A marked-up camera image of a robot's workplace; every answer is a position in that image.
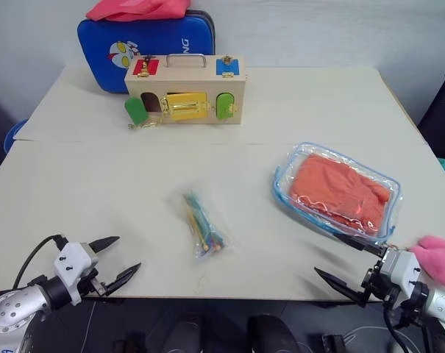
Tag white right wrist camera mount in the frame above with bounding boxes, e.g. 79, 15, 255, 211
377, 247, 424, 307

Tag red cloth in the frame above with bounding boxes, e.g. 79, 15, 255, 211
85, 0, 192, 23

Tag pink plush toy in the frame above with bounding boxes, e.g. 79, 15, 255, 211
407, 235, 445, 289

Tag clear pouch with orange cloth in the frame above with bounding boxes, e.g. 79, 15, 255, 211
272, 140, 405, 244

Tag clear bag of coloured sticks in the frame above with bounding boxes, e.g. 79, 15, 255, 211
169, 188, 233, 260

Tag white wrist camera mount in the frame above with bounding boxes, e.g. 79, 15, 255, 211
52, 241, 99, 306
377, 247, 424, 307

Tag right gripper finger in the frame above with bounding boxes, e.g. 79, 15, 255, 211
332, 232, 388, 259
313, 266, 367, 308

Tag orange cloth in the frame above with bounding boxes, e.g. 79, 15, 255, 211
289, 154, 393, 237

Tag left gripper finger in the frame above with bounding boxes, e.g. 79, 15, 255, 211
104, 262, 142, 297
89, 235, 121, 254

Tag black chair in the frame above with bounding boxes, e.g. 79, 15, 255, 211
416, 71, 445, 161

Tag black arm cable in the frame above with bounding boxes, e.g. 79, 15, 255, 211
12, 234, 69, 290
382, 301, 416, 353

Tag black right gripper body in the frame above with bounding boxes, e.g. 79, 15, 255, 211
360, 259, 402, 304

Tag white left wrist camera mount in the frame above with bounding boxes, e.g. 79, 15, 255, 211
52, 241, 99, 306

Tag wooden lock box toy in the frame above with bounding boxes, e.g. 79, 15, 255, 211
123, 54, 249, 131

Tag blue cartoon print case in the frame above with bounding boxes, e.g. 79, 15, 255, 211
76, 10, 217, 94

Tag blue round stool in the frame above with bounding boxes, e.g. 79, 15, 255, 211
4, 118, 30, 154

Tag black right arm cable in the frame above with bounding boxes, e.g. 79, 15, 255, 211
382, 301, 416, 353

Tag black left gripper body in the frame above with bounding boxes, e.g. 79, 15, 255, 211
82, 268, 107, 298

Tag dark rounded shape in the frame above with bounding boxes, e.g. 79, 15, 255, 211
246, 313, 301, 353
162, 311, 204, 353

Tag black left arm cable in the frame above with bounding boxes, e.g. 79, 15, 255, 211
12, 234, 69, 290

